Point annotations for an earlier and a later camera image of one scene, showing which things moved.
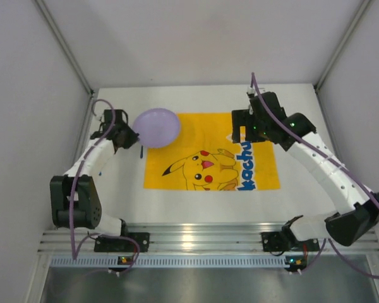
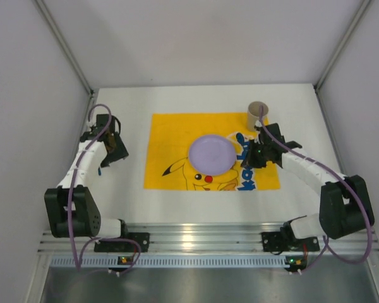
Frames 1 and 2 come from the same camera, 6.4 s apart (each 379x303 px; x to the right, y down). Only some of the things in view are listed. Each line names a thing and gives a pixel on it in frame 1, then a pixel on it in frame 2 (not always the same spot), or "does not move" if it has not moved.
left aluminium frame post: x=48 y=17 does not move
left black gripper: x=128 y=137 -> x=117 y=149
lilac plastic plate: x=157 y=127 -> x=212 y=154
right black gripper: x=240 y=127 -> x=254 y=156
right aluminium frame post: x=338 y=52 does not move
